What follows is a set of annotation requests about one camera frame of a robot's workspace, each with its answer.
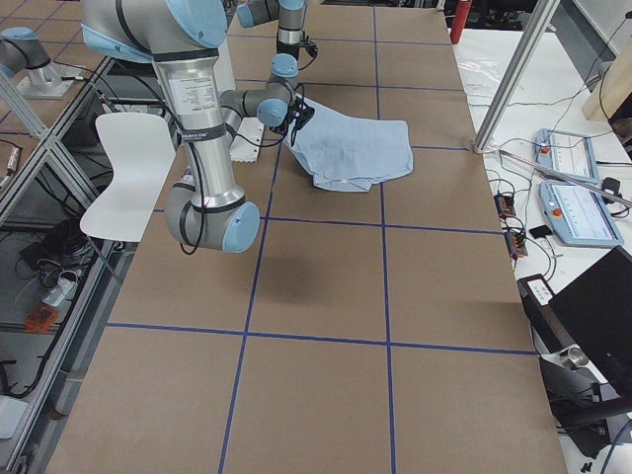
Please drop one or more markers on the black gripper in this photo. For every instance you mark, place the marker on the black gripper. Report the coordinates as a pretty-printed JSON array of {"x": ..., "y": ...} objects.
[{"x": 285, "y": 125}]

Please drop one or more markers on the light blue button-up shirt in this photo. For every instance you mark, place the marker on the light blue button-up shirt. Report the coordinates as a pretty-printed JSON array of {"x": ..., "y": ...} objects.
[{"x": 350, "y": 155}]

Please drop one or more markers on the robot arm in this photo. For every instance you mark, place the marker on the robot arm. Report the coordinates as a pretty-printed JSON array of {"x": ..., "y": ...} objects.
[
  {"x": 182, "y": 40},
  {"x": 289, "y": 15}
]

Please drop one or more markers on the white chair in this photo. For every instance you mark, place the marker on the white chair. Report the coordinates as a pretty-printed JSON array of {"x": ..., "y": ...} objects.
[{"x": 141, "y": 151}]

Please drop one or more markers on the clear plastic bag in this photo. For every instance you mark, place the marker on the clear plastic bag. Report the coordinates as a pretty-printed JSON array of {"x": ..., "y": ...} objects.
[{"x": 480, "y": 77}]

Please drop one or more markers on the red cylinder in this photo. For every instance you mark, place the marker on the red cylinder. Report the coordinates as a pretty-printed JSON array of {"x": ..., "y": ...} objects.
[{"x": 460, "y": 19}]

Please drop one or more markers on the black smartphone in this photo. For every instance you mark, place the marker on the black smartphone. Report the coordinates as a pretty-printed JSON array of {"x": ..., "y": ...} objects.
[{"x": 540, "y": 232}]

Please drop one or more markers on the upper blue teach pendant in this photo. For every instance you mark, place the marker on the upper blue teach pendant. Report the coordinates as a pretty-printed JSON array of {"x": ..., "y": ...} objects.
[{"x": 568, "y": 153}]

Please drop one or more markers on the blue teach pendant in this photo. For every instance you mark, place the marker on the blue teach pendant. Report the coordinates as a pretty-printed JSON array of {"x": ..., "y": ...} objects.
[
  {"x": 577, "y": 216},
  {"x": 568, "y": 153}
]

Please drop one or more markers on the white power strip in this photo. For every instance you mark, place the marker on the white power strip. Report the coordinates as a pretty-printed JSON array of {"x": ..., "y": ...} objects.
[{"x": 57, "y": 295}]

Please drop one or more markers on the lower blue teach pendant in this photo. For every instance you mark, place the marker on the lower blue teach pendant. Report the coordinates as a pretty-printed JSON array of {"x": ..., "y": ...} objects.
[{"x": 577, "y": 216}]

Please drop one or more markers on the wooden board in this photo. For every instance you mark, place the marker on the wooden board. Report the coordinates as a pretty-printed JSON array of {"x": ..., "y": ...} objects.
[{"x": 612, "y": 90}]

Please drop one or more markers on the orange box under table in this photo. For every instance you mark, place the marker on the orange box under table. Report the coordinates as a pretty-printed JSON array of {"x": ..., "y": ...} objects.
[{"x": 41, "y": 319}]

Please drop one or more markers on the black laptop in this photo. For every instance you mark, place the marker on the black laptop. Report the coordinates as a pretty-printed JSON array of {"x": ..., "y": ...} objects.
[{"x": 593, "y": 312}]

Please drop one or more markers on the black monitor stand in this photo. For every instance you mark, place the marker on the black monitor stand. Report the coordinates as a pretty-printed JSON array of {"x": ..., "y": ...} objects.
[{"x": 590, "y": 412}]

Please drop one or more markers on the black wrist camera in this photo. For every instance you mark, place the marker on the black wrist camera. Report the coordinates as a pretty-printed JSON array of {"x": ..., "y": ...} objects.
[
  {"x": 308, "y": 112},
  {"x": 310, "y": 46}
]

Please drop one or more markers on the aluminium frame post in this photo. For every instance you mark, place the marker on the aluminium frame post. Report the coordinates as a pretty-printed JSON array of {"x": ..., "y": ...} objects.
[{"x": 529, "y": 40}]

